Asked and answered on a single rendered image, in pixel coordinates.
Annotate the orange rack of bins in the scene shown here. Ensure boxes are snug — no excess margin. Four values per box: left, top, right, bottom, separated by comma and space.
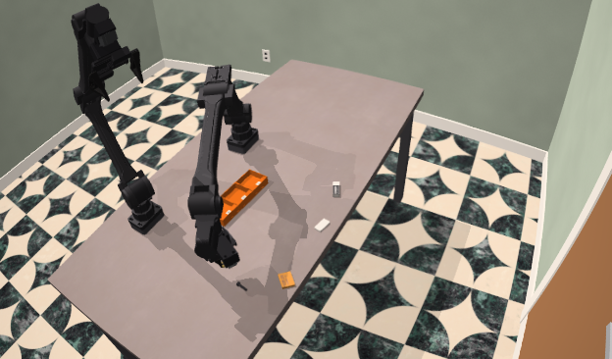
220, 170, 268, 226

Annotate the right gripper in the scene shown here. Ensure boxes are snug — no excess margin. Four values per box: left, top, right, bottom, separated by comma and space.
88, 46, 143, 102

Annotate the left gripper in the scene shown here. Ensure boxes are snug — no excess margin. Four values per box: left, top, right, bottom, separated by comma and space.
205, 229, 237, 268

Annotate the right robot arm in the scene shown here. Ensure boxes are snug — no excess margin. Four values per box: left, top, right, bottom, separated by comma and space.
71, 3, 163, 231

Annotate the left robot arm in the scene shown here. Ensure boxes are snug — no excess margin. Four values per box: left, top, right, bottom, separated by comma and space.
187, 65, 258, 269

